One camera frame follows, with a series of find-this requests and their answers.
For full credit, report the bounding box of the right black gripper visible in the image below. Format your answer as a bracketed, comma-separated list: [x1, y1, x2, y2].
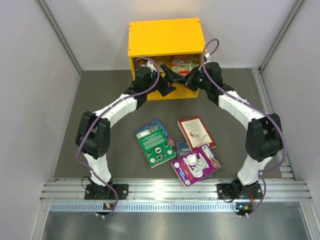
[177, 66, 212, 92]

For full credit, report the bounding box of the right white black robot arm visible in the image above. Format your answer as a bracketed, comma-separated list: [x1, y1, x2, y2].
[184, 62, 283, 200]

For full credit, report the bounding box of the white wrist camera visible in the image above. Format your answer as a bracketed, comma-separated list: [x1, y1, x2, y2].
[203, 53, 212, 64]
[139, 60, 157, 72]

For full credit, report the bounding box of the aluminium mounting rail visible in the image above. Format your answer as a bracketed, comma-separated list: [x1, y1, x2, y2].
[40, 178, 312, 202]

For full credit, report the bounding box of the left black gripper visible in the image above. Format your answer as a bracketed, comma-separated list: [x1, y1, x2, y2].
[144, 63, 184, 97]

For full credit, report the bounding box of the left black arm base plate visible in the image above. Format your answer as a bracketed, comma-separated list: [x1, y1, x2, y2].
[84, 184, 129, 200]

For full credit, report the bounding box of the Roald Dahl Charlie book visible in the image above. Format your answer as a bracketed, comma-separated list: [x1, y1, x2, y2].
[135, 59, 141, 71]

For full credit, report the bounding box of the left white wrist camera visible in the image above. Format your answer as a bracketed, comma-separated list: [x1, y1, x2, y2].
[139, 60, 157, 72]

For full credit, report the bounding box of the purple 117-Storey Treehouse book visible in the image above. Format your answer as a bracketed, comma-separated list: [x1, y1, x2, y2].
[170, 143, 223, 188]

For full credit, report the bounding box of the dark blue Nineteen Eighty-Four book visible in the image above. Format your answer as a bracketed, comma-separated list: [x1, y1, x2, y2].
[174, 140, 215, 183]

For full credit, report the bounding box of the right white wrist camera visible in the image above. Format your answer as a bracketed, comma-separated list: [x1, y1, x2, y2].
[203, 53, 212, 64]

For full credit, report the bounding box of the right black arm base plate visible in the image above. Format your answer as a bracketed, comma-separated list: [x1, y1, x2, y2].
[216, 181, 264, 203]

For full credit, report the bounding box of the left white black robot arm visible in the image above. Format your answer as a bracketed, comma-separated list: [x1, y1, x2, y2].
[75, 57, 185, 199]

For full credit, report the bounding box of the yellow wooden shelf cabinet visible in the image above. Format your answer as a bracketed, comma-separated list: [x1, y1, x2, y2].
[128, 18, 205, 101]

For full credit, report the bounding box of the slotted cable duct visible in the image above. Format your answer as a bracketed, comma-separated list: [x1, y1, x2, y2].
[50, 201, 249, 213]

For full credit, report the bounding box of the blue Jane Eyre book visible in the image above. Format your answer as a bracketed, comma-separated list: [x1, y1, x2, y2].
[133, 118, 176, 148]

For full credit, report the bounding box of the green treehouse book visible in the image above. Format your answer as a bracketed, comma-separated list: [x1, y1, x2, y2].
[134, 123, 176, 169]

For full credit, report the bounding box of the cream red-edged book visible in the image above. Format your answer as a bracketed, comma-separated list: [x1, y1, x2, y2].
[177, 116, 217, 151]

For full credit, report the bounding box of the red 13-Storey Treehouse book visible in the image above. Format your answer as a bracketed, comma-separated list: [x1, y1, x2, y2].
[171, 54, 199, 77]

